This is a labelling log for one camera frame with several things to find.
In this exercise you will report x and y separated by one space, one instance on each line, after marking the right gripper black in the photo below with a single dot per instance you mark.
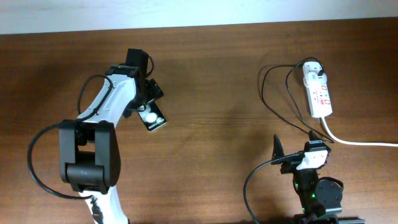
290 166

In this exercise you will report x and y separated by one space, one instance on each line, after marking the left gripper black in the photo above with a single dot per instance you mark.
154 91

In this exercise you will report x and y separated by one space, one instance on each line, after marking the black Galaxy flip phone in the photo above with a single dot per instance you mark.
152 117

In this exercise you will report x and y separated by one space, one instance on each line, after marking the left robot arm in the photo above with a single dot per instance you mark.
90 160

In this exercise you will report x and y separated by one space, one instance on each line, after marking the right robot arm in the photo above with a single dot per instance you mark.
320 197

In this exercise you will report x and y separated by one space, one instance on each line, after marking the white charger adapter plug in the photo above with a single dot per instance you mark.
313 78

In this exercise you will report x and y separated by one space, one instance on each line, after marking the white power strip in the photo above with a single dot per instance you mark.
318 96

